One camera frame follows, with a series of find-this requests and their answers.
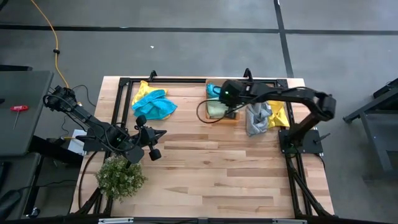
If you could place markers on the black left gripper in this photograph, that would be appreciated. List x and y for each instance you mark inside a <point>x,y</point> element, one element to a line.
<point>146,137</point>

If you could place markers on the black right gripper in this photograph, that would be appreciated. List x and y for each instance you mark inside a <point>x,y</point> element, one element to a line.
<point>231,93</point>

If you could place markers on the orange translucent plastic tray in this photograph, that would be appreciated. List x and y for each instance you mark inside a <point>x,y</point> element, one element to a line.
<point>224,120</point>

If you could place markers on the green microfiber towel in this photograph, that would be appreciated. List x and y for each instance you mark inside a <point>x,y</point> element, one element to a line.
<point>216,109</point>

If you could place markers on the grey microfiber towel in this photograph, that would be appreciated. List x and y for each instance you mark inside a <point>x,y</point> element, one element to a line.
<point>256,119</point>

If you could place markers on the blue microfiber towel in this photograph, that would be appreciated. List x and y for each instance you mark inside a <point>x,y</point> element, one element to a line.
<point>211,91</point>
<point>154,107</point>

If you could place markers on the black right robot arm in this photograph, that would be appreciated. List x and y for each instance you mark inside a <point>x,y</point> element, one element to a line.
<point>289,93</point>

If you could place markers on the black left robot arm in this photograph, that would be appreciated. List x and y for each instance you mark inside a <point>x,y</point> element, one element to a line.
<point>93,124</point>

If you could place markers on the yellow microfiber towel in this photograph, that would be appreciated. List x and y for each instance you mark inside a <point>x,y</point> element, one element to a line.
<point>278,115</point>
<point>143,88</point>

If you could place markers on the small artificial green plant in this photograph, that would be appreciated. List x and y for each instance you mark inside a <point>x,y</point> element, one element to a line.
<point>119,179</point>

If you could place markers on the white box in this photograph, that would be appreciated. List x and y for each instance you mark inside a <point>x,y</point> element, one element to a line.
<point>74,146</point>

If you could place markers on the black side shelf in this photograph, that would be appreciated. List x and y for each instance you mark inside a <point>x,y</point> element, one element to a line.
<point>49,149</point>

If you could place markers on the grey side table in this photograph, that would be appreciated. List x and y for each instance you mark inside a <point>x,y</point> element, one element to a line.
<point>28,130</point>

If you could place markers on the dark grey metal stand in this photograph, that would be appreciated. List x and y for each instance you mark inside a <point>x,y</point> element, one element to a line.
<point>377,144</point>

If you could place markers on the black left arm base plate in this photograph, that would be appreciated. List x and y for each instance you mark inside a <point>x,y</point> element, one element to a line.
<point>93,146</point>

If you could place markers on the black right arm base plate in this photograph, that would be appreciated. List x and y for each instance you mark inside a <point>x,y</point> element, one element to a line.
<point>311,144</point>

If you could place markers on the silver metal bracket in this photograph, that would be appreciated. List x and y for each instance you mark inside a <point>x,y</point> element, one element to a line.
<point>115,221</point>
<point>289,221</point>

